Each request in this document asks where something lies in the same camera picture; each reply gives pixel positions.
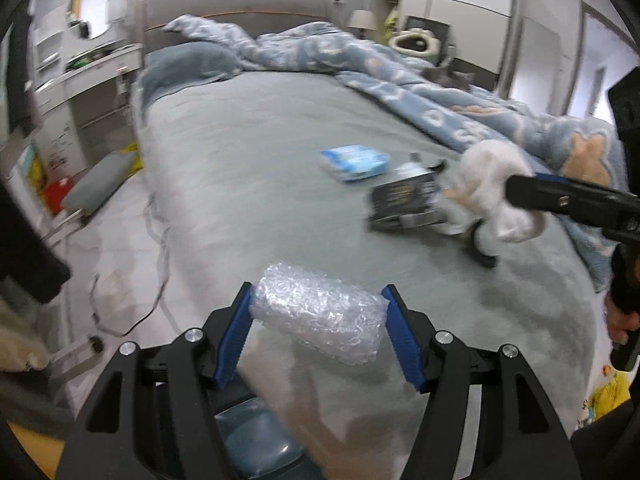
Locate black curved plastic piece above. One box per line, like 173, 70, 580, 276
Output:
464, 219, 498, 269

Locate black Face tissue pack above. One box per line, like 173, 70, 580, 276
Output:
367, 159, 447, 232

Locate blue tissue pack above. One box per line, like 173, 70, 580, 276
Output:
320, 145, 390, 182

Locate dark teal trash bin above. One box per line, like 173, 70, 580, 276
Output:
209, 389, 323, 480

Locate person's right hand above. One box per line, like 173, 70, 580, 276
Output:
604, 294, 640, 344

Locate blue patterned fleece blanket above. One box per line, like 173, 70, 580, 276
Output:
164, 13, 632, 294

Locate grey cat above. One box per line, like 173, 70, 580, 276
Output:
420, 66, 474, 92

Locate white cat bed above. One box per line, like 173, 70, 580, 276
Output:
388, 28, 440, 58

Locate white wardrobe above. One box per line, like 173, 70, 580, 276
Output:
369, 0, 520, 92

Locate grey floor cushion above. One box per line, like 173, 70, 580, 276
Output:
62, 152, 136, 217

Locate hanging clothes on rack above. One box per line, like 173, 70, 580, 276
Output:
1, 8, 70, 372

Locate red box on floor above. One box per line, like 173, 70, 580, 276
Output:
42, 177, 74, 216

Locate yellow object at lower left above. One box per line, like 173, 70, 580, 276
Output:
9, 422, 65, 479

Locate white bedside lamp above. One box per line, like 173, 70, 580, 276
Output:
347, 9, 376, 39

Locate blue-grey pillow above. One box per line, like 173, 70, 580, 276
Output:
140, 41, 245, 110

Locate white vanity desk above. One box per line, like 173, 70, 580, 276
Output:
32, 6, 142, 180

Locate black floor cable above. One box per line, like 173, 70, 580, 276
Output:
86, 188, 174, 351

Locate door with grey frame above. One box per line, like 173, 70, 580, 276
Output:
564, 1, 639, 125

